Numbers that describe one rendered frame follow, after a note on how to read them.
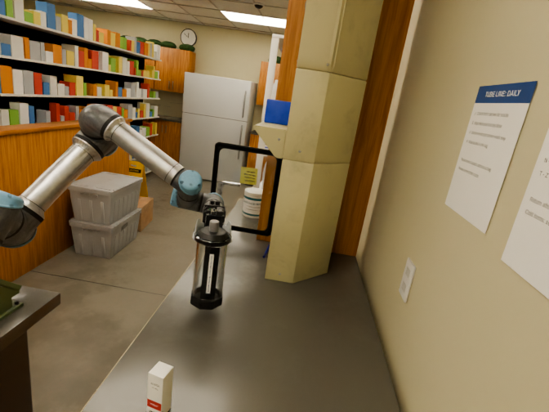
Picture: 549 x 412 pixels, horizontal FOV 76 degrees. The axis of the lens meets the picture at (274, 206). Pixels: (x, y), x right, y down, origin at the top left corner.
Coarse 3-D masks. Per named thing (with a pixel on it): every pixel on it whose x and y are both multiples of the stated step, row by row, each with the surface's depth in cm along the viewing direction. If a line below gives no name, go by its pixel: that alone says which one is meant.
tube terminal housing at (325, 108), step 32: (320, 96) 116; (352, 96) 124; (288, 128) 120; (320, 128) 119; (352, 128) 130; (288, 160) 123; (320, 160) 124; (288, 192) 126; (320, 192) 130; (288, 224) 130; (320, 224) 136; (288, 256) 133; (320, 256) 142
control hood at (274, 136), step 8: (256, 128) 121; (264, 128) 121; (272, 128) 121; (280, 128) 122; (264, 136) 121; (272, 136) 121; (280, 136) 121; (272, 144) 122; (280, 144) 122; (272, 152) 123; (280, 152) 122
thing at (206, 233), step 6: (210, 222) 102; (216, 222) 102; (204, 228) 104; (210, 228) 103; (216, 228) 103; (222, 228) 107; (198, 234) 103; (204, 234) 101; (210, 234) 101; (216, 234) 102; (222, 234) 102; (210, 240) 100; (216, 240) 100
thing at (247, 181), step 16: (224, 160) 157; (240, 160) 156; (256, 160) 155; (272, 160) 155; (224, 176) 159; (240, 176) 158; (256, 176) 157; (272, 176) 157; (224, 192) 161; (240, 192) 160; (256, 192) 159; (240, 208) 162; (256, 208) 162; (240, 224) 165; (256, 224) 164
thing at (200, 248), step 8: (208, 240) 100; (224, 240) 102; (200, 248) 102; (224, 248) 103; (200, 256) 102; (224, 256) 104; (200, 264) 103; (224, 264) 106; (200, 272) 104; (224, 272) 108; (200, 280) 104; (216, 280) 105; (200, 288) 105; (216, 288) 106; (216, 296) 107
